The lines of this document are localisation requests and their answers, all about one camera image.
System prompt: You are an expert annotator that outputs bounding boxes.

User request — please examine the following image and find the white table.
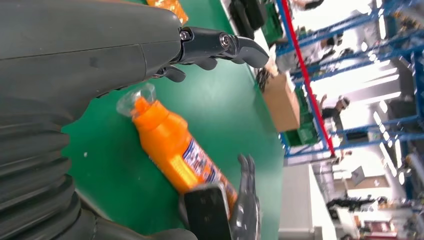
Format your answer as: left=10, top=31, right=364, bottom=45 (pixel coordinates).
left=277, top=163, right=338, bottom=240

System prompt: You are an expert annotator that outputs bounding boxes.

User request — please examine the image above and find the black remote controller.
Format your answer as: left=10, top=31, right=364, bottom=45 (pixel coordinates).
left=229, top=0, right=255, bottom=40

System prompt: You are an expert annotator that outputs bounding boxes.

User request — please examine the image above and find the blue metal rack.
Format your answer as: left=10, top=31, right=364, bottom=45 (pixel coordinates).
left=274, top=0, right=424, bottom=200

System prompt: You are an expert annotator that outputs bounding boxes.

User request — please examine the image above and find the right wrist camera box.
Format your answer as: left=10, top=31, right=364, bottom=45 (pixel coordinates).
left=178, top=183, right=233, bottom=240

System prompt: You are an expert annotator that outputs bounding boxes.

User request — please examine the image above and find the yellow plastic-wrapped board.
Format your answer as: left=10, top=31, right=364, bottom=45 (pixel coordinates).
left=145, top=0, right=190, bottom=26

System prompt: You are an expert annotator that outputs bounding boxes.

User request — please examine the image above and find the green plastic crate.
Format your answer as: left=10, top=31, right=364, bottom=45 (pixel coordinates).
left=261, top=2, right=285, bottom=45
left=284, top=87, right=320, bottom=148

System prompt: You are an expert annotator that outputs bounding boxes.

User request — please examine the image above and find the brown cardboard box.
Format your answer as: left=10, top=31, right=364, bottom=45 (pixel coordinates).
left=261, top=72, right=301, bottom=133

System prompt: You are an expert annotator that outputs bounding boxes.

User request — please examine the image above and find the person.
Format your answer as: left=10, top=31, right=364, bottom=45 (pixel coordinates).
left=317, top=94, right=352, bottom=121
left=296, top=31, right=355, bottom=65

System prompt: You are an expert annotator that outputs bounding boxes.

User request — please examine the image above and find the black equipment case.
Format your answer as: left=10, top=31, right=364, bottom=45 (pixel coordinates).
left=245, top=0, right=269, bottom=31

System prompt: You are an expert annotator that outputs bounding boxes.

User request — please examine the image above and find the clear plastic bag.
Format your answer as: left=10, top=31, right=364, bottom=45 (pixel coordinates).
left=264, top=46, right=281, bottom=78

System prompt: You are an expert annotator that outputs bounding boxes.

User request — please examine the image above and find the black cable bundle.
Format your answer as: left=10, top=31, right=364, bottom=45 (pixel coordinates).
left=255, top=67, right=272, bottom=93

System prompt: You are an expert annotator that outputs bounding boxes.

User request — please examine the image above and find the orange detergent bottle clear cap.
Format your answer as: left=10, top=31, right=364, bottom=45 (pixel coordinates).
left=115, top=82, right=239, bottom=220

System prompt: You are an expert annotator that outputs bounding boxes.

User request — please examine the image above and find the red metal pole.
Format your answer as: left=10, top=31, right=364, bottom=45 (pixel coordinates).
left=279, top=0, right=336, bottom=158

